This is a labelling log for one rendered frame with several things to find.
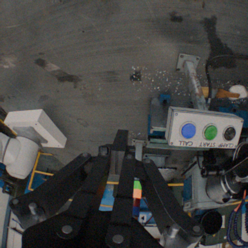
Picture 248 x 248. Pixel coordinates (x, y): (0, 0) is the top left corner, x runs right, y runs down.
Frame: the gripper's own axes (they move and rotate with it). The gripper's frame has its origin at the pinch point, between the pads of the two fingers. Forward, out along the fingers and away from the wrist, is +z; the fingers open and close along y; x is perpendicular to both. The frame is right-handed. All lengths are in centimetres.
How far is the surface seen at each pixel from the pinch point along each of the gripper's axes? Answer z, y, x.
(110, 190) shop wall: 430, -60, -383
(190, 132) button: 9.6, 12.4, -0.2
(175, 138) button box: 10.4, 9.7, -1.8
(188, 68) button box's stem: 27.7, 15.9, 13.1
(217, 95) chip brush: 39, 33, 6
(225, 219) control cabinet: 190, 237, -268
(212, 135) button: 9.6, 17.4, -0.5
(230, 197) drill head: 32, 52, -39
